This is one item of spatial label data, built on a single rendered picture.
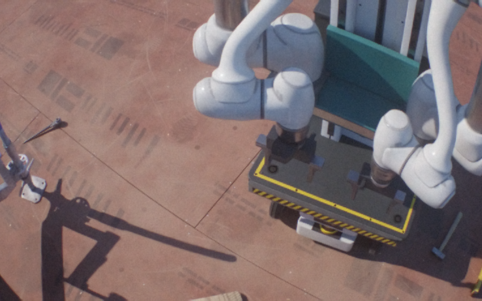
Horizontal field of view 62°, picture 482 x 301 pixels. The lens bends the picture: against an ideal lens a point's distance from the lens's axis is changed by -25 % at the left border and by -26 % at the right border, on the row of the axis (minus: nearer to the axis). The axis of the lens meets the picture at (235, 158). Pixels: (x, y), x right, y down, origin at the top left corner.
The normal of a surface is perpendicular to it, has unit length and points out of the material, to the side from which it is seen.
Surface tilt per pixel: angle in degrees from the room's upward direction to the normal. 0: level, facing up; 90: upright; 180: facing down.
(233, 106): 65
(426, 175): 61
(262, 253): 0
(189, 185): 0
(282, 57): 84
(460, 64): 0
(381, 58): 90
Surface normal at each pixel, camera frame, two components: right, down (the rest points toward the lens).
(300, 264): -0.04, -0.57
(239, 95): 0.01, 0.44
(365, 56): -0.45, 0.74
